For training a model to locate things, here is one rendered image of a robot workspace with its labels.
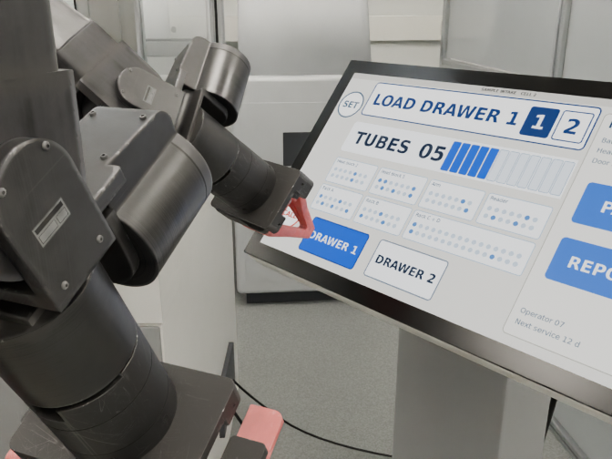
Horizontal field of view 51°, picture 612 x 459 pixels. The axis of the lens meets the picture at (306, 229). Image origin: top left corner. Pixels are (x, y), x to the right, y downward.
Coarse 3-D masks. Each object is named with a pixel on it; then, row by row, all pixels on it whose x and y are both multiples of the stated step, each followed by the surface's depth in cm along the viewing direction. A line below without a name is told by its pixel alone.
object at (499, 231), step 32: (352, 160) 81; (320, 192) 81; (352, 192) 78; (384, 192) 75; (416, 192) 72; (448, 192) 70; (480, 192) 67; (384, 224) 73; (416, 224) 70; (448, 224) 68; (480, 224) 66; (512, 224) 64; (544, 224) 62; (480, 256) 64; (512, 256) 62
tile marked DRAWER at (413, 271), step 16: (384, 240) 72; (384, 256) 71; (400, 256) 70; (416, 256) 69; (432, 256) 67; (368, 272) 71; (384, 272) 70; (400, 272) 69; (416, 272) 68; (432, 272) 66; (400, 288) 68; (416, 288) 67; (432, 288) 66
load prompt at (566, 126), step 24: (384, 96) 82; (408, 96) 80; (432, 96) 78; (456, 96) 75; (480, 96) 73; (504, 96) 71; (408, 120) 78; (432, 120) 76; (456, 120) 74; (480, 120) 72; (504, 120) 70; (528, 120) 68; (552, 120) 66; (576, 120) 65; (552, 144) 65; (576, 144) 63
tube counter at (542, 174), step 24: (432, 144) 74; (456, 144) 72; (480, 144) 70; (432, 168) 73; (456, 168) 71; (480, 168) 69; (504, 168) 67; (528, 168) 65; (552, 168) 64; (552, 192) 63
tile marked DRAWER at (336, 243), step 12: (324, 228) 78; (336, 228) 77; (348, 228) 76; (312, 240) 78; (324, 240) 77; (336, 240) 76; (348, 240) 75; (360, 240) 74; (312, 252) 78; (324, 252) 76; (336, 252) 75; (348, 252) 74; (360, 252) 73; (336, 264) 74; (348, 264) 73
